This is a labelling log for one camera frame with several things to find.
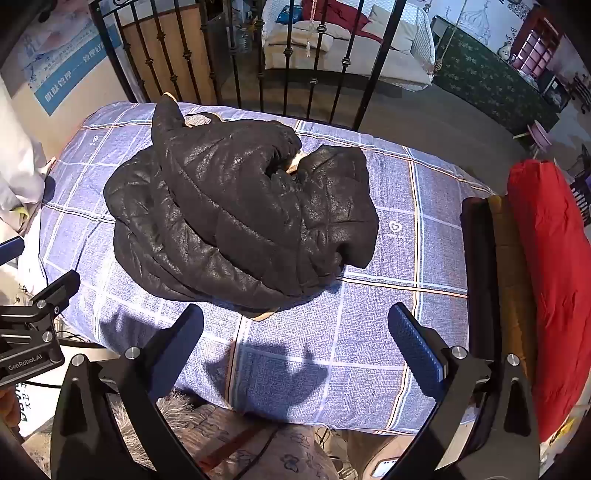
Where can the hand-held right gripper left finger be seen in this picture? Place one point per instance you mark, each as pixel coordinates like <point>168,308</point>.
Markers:
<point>185,333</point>

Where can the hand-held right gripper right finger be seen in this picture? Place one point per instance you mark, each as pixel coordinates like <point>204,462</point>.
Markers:
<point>414,347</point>

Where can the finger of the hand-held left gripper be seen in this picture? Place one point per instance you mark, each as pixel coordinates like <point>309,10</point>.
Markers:
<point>10,251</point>
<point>62,286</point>

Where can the black jacket with fleece lining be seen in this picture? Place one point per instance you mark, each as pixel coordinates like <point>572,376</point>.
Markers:
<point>231,207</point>

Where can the grey fur trim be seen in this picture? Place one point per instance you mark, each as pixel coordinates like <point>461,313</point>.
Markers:
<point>182,415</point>

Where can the blue plaid bed sheet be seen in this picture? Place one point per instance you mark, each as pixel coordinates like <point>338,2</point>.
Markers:
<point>415,258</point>

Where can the smartphone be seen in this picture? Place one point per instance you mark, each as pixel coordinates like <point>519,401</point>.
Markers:
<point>385,467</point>

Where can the person's patterned pants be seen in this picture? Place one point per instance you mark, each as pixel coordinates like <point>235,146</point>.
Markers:
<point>277,452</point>

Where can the red folded cloth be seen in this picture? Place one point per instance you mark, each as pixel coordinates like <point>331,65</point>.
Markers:
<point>554,286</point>

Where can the pink stool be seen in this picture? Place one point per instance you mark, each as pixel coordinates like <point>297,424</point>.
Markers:
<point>539,136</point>

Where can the wooden panel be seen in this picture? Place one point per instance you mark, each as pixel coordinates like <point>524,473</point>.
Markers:
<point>180,50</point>

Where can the green patterned cloth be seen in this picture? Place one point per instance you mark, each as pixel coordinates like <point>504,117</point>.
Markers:
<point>494,83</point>

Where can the black iron bed railing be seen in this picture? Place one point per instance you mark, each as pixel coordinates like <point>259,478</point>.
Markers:
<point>258,60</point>

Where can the white quilted sofa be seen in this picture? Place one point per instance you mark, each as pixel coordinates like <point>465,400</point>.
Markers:
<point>406,55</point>

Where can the beige cushion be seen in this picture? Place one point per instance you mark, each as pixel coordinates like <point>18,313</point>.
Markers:
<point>392,27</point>

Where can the dark red shelf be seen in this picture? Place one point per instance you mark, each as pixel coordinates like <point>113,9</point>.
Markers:
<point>535,37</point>

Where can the red blanket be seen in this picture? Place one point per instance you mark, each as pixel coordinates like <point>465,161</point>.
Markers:
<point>337,18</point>

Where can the wall poster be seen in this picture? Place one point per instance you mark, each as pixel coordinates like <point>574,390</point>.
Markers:
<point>60,55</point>

